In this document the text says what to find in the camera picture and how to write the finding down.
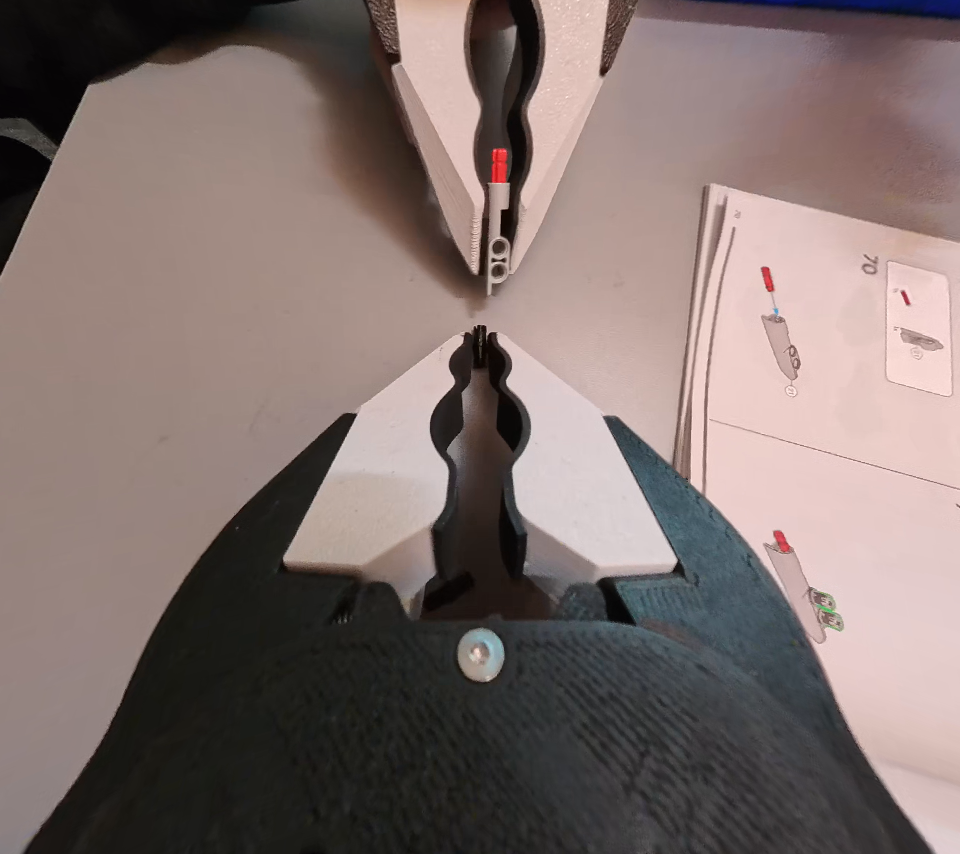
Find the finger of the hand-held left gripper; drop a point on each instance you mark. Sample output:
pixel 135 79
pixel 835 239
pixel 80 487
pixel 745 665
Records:
pixel 570 29
pixel 427 44

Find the red toy axle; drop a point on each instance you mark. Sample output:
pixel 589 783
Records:
pixel 499 166

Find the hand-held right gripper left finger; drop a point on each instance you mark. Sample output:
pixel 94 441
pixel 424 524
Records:
pixel 375 479

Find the building instruction booklet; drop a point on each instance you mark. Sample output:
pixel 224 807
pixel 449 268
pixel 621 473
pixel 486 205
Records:
pixel 862 479

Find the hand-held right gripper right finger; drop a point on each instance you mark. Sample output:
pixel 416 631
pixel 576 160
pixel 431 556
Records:
pixel 577 487

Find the grey desk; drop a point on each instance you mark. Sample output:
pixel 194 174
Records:
pixel 187 284

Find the grey toy brick beam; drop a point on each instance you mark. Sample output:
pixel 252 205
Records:
pixel 498 247

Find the small black connector pin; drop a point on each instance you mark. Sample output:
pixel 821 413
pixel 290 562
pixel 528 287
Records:
pixel 481 344

